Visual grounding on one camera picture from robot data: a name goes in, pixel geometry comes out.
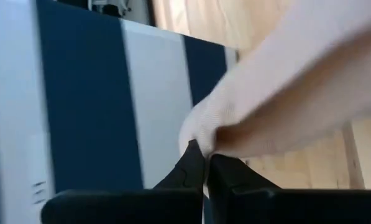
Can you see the beige towel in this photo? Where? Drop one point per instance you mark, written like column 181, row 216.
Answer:
column 297, row 87

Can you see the black metal table frame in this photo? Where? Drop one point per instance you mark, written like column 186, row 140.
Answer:
column 151, row 12

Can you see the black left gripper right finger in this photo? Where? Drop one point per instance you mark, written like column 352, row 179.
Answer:
column 266, row 208

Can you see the navy white striped fabric basket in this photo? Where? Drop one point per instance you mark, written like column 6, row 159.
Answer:
column 85, row 109

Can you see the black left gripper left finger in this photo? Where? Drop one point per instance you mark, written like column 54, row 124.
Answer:
column 141, row 208

